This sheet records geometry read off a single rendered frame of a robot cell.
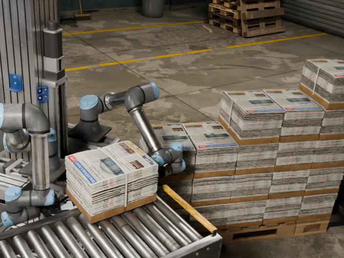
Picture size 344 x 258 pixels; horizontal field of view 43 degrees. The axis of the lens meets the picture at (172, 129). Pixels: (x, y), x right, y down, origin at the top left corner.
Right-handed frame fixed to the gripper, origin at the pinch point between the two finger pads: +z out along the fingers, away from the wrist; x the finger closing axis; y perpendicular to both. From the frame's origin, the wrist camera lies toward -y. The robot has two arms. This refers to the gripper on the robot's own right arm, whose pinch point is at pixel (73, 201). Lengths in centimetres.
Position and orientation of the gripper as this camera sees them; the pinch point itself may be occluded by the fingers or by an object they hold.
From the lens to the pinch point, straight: 235.3
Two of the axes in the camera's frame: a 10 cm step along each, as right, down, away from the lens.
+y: 0.8, -8.9, -4.5
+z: 8.1, -2.1, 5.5
